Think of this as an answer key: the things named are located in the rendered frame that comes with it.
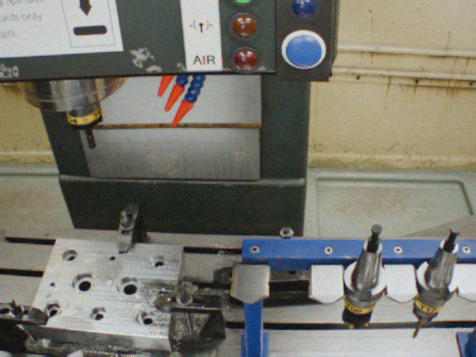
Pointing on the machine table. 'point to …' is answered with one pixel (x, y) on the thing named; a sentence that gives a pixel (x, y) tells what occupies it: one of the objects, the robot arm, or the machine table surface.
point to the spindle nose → (69, 93)
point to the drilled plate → (110, 272)
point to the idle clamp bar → (285, 278)
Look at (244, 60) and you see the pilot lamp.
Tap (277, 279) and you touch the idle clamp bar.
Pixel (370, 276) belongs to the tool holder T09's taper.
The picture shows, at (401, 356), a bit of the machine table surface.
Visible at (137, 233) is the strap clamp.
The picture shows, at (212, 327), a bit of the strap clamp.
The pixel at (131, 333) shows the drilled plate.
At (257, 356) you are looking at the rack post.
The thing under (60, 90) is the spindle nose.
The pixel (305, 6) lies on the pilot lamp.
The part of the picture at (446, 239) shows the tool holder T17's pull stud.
